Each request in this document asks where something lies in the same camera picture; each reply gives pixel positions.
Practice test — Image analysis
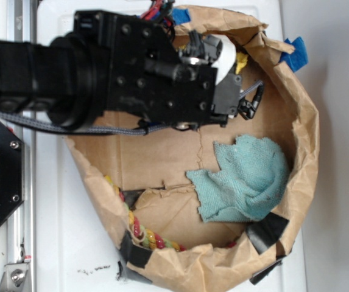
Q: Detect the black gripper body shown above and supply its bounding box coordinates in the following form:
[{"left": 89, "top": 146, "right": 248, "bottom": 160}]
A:
[{"left": 72, "top": 10, "right": 244, "bottom": 131}]

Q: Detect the yellow microfiber cloth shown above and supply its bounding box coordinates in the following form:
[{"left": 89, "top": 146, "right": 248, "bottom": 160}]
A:
[{"left": 235, "top": 52, "right": 249, "bottom": 75}]

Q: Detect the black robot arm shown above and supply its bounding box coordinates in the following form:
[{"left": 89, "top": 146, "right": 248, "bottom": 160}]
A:
[{"left": 0, "top": 10, "right": 245, "bottom": 131}]

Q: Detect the teal microfiber cloth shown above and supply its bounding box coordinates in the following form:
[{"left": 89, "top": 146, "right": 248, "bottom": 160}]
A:
[{"left": 186, "top": 135, "right": 290, "bottom": 223}]

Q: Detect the blue tape top piece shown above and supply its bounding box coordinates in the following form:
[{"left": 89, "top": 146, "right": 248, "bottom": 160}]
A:
[{"left": 171, "top": 8, "right": 191, "bottom": 25}]

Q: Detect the blue tape piece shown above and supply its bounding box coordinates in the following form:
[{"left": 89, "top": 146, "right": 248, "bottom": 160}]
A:
[
  {"left": 171, "top": 8, "right": 191, "bottom": 25},
  {"left": 280, "top": 36, "right": 309, "bottom": 72}
]

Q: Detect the brown paper bag bin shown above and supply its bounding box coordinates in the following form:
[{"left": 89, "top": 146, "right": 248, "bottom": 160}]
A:
[{"left": 66, "top": 5, "right": 320, "bottom": 291}]

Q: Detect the blue tape right piece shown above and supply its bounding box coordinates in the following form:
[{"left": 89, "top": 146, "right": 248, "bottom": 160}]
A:
[{"left": 280, "top": 36, "right": 309, "bottom": 72}]

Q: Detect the white plastic tray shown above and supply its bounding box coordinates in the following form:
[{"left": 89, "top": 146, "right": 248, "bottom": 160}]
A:
[{"left": 32, "top": 1, "right": 307, "bottom": 291}]

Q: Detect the red blue wire bundle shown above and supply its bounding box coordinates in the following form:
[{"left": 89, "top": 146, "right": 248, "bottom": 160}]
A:
[{"left": 139, "top": 0, "right": 178, "bottom": 25}]

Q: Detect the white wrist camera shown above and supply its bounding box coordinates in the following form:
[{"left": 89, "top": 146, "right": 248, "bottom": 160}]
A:
[{"left": 204, "top": 34, "right": 236, "bottom": 85}]

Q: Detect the aluminium extrusion rail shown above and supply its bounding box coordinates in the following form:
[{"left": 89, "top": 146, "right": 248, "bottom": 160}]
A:
[{"left": 5, "top": 1, "right": 37, "bottom": 291}]

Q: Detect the multicolour braided rope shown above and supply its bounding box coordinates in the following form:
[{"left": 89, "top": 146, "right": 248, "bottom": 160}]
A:
[{"left": 103, "top": 175, "right": 239, "bottom": 252}]

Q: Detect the metal corner bracket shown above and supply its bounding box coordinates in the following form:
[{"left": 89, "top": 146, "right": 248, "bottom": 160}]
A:
[{"left": 0, "top": 263, "right": 32, "bottom": 292}]

